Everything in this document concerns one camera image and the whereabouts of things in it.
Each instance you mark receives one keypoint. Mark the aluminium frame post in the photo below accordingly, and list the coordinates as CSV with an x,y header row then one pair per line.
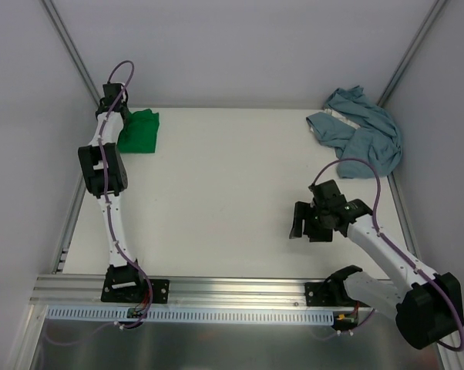
x,y
431,17
68,43

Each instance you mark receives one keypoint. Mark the green t shirt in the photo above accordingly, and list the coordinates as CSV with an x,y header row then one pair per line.
x,y
139,136

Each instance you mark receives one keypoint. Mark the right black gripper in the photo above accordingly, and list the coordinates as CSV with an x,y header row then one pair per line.
x,y
309,222

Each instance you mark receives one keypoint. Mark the blue grey t shirt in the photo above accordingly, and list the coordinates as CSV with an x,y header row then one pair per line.
x,y
364,136

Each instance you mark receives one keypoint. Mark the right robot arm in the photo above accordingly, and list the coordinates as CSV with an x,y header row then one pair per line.
x,y
426,306

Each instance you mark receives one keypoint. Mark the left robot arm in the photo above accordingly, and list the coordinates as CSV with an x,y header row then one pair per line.
x,y
105,178

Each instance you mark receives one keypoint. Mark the left aluminium frame post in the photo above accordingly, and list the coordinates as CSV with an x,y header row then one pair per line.
x,y
68,43

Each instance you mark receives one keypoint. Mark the white slotted cable duct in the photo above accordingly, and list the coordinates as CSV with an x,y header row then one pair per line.
x,y
195,315

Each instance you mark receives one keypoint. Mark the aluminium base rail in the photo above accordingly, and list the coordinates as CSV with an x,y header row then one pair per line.
x,y
192,292

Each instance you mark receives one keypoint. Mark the right aluminium frame post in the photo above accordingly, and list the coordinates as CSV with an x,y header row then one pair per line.
x,y
431,17

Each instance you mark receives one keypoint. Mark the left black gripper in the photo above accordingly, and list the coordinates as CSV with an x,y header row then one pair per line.
x,y
111,110

